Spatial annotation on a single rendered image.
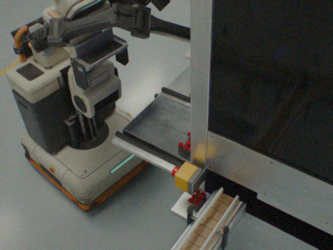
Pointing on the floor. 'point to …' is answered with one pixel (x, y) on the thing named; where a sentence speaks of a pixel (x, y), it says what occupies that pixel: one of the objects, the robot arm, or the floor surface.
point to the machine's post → (200, 82)
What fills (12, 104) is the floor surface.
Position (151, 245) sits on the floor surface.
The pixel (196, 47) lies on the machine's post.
